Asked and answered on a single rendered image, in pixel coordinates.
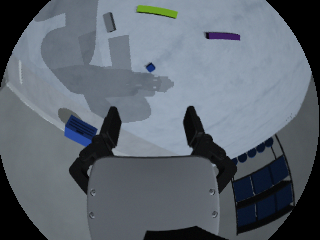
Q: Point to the lime green rod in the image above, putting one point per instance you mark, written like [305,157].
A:
[157,11]

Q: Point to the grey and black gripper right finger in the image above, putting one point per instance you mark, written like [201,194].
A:
[203,145]

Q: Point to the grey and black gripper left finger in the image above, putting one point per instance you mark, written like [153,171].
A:
[101,146]

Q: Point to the small blue cube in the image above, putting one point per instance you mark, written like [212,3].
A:
[150,67]

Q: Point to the dark purple rod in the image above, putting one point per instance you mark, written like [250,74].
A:
[227,36]

